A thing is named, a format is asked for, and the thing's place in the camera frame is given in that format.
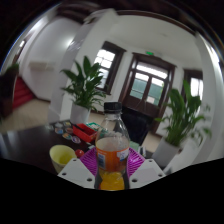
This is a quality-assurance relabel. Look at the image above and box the narrow dark-framed window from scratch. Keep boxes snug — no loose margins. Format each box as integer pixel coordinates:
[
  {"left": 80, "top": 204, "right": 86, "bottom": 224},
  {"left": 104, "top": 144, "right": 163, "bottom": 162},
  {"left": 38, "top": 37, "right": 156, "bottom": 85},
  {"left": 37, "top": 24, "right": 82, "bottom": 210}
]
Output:
[{"left": 181, "top": 68, "right": 204, "bottom": 101}]

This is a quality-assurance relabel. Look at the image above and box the white wall unit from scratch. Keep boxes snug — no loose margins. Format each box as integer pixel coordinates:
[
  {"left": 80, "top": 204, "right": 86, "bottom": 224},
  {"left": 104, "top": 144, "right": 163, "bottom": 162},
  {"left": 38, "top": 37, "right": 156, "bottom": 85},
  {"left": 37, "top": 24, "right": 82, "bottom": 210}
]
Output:
[{"left": 28, "top": 59, "right": 56, "bottom": 71}]

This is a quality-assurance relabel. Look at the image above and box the pale yellow printed mug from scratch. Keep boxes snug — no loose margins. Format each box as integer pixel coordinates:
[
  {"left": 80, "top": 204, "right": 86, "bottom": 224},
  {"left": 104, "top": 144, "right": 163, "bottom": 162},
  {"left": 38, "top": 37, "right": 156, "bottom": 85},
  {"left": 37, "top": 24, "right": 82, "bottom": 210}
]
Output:
[{"left": 49, "top": 144, "right": 78, "bottom": 174}]

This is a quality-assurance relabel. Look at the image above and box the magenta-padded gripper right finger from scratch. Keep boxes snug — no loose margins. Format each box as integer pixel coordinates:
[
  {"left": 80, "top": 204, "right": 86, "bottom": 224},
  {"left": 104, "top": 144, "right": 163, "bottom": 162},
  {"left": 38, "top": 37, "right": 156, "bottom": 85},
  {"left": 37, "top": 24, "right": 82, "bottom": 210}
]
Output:
[{"left": 127, "top": 147, "right": 167, "bottom": 190}]

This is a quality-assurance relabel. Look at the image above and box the red carpeted staircase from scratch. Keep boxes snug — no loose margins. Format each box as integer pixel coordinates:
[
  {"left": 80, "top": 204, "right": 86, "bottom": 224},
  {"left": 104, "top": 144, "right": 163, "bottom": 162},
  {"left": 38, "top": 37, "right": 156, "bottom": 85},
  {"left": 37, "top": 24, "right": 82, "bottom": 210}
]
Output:
[{"left": 11, "top": 76, "right": 36, "bottom": 109}]

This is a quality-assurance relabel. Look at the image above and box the dark wooden glazed door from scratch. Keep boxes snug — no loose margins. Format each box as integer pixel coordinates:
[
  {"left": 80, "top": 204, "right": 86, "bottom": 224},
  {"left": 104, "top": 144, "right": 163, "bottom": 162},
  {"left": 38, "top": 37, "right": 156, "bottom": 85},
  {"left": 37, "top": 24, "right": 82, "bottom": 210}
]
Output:
[{"left": 118, "top": 52, "right": 177, "bottom": 118}]

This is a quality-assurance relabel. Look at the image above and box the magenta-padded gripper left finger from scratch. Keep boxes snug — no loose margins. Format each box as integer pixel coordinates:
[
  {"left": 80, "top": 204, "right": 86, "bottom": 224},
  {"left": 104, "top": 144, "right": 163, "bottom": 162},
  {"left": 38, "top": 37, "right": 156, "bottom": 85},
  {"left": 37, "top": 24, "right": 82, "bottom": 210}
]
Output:
[{"left": 57, "top": 147, "right": 99, "bottom": 190}]

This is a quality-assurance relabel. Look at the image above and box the small red round object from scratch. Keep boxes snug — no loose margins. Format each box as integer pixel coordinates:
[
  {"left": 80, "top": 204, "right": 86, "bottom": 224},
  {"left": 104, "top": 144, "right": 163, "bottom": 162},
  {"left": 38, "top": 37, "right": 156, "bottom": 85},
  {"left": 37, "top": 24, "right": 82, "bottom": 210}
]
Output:
[{"left": 74, "top": 148, "right": 85, "bottom": 159}]

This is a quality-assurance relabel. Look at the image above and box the large potted leafy plant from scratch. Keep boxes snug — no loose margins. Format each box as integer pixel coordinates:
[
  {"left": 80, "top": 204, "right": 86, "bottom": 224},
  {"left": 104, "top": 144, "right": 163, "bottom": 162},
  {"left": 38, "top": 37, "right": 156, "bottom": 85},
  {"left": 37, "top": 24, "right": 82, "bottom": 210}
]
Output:
[{"left": 151, "top": 79, "right": 213, "bottom": 168}]

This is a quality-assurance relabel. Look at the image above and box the black chair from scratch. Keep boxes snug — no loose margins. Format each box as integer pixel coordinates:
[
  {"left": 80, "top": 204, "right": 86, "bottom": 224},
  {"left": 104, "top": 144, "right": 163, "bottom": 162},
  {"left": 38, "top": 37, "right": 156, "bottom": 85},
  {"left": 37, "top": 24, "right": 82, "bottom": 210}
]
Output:
[{"left": 119, "top": 105, "right": 154, "bottom": 146}]

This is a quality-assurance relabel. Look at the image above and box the small potted leafy plant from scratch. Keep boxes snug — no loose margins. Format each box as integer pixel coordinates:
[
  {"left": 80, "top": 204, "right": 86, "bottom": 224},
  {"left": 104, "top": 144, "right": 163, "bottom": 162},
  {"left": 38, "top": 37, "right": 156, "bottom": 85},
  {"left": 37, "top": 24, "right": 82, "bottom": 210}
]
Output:
[{"left": 59, "top": 55, "right": 108, "bottom": 125}]

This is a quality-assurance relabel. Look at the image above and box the green book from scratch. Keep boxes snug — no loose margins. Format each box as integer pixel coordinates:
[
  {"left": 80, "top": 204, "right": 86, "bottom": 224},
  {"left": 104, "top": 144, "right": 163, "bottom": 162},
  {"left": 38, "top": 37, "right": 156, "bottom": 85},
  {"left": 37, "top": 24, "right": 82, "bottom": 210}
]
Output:
[{"left": 87, "top": 121, "right": 104, "bottom": 132}]

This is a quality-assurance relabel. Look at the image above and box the wide dark-framed window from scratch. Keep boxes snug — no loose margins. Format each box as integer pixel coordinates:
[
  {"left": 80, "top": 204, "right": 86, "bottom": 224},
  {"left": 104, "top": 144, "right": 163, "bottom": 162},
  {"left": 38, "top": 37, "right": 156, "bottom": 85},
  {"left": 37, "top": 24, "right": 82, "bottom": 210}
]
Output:
[{"left": 93, "top": 40, "right": 127, "bottom": 95}]

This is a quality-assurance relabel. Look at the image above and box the orange drink plastic bottle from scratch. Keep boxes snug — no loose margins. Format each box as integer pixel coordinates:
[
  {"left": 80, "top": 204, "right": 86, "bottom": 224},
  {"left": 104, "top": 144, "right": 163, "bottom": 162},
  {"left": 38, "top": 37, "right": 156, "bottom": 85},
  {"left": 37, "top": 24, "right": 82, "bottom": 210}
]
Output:
[{"left": 94, "top": 101, "right": 131, "bottom": 192}]

